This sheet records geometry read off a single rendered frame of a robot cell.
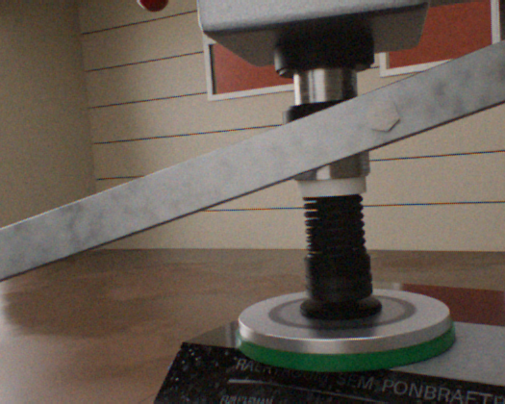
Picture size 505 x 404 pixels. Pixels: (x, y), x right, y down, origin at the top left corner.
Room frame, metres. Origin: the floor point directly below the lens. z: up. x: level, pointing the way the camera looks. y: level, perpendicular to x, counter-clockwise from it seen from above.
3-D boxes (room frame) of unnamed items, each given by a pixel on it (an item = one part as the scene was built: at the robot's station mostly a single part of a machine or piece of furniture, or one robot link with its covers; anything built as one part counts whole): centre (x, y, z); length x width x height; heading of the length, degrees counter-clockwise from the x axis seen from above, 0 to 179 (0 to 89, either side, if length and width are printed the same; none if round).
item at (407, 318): (0.65, -0.07, 0.89); 0.21 x 0.21 x 0.01
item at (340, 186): (0.65, -0.07, 1.04); 0.07 x 0.07 x 0.04
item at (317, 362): (0.65, -0.07, 0.89); 0.22 x 0.22 x 0.04
